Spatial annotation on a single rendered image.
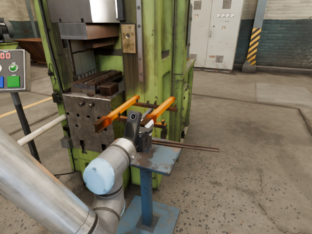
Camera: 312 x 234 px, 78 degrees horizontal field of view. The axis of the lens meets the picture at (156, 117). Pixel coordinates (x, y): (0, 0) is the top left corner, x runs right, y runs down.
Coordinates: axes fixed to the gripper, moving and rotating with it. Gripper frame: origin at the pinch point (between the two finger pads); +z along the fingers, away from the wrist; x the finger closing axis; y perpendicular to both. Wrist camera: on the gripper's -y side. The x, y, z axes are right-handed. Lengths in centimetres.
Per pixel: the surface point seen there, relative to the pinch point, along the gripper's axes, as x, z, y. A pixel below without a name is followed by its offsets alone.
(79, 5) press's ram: -59, 35, -46
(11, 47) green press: -529, 294, 23
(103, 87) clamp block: -49, 36, 2
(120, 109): -22.3, 12.6, 4.4
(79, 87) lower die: -69, 34, 4
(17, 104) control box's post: -119, 21, 20
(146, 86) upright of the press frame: -25, 53, 3
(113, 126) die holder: -41, 32, 29
